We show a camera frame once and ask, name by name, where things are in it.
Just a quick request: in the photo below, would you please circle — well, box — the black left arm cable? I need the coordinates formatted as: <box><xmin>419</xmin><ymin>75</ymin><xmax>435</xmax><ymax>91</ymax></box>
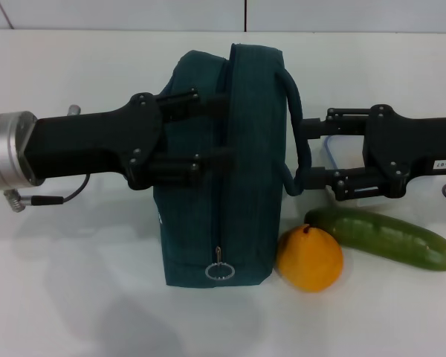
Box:
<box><xmin>19</xmin><ymin>174</ymin><xmax>92</xmax><ymax>205</ymax></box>

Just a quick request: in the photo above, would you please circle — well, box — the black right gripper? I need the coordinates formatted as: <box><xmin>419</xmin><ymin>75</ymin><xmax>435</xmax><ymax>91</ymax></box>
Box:
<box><xmin>300</xmin><ymin>104</ymin><xmax>446</xmax><ymax>202</ymax></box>

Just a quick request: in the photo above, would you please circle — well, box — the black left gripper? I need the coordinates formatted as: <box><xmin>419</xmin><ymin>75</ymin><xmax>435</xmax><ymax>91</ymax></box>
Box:
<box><xmin>24</xmin><ymin>89</ymin><xmax>234</xmax><ymax>191</ymax></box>

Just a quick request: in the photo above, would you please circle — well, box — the dark teal insulated lunch bag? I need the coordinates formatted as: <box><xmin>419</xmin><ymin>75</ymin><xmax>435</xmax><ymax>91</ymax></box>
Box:
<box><xmin>152</xmin><ymin>42</ymin><xmax>313</xmax><ymax>289</ymax></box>

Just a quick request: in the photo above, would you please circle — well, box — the green cucumber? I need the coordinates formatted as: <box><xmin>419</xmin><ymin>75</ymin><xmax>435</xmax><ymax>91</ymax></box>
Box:
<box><xmin>304</xmin><ymin>206</ymin><xmax>446</xmax><ymax>272</ymax></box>

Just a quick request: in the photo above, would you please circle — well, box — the orange citrus fruit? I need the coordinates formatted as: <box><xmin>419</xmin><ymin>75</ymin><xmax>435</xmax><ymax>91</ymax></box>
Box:
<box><xmin>274</xmin><ymin>222</ymin><xmax>345</xmax><ymax>294</ymax></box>

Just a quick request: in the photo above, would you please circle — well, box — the clear blue-rimmed food container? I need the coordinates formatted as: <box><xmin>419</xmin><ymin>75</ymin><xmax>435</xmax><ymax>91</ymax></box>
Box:
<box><xmin>321</xmin><ymin>134</ymin><xmax>365</xmax><ymax>170</ymax></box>

